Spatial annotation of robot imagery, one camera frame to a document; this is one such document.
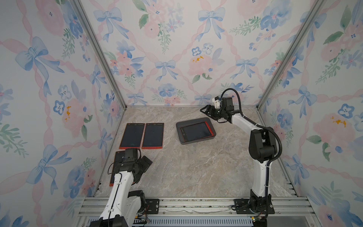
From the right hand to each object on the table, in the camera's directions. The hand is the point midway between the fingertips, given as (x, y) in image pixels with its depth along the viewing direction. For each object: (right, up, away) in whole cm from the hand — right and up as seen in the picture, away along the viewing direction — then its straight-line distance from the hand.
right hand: (203, 110), depth 102 cm
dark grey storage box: (-10, -9, +7) cm, 16 cm away
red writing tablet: (-4, -16, +7) cm, 18 cm away
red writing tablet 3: (-36, -19, +1) cm, 41 cm away
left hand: (-36, -35, -18) cm, 53 cm away
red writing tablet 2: (-51, -19, 0) cm, 54 cm away
